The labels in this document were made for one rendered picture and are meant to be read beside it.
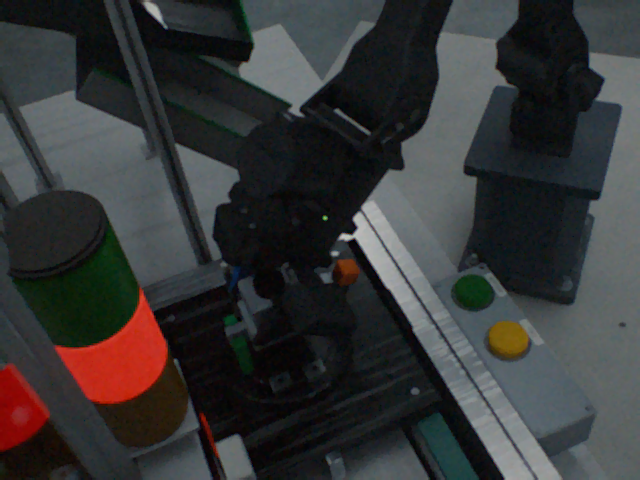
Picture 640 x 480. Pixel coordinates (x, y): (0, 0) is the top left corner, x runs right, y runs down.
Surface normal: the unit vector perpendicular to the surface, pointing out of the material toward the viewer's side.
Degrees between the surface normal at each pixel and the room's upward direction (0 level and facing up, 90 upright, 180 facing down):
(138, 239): 0
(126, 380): 90
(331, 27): 0
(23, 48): 0
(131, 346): 90
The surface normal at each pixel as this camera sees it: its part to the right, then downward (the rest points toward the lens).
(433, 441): -0.11, -0.65
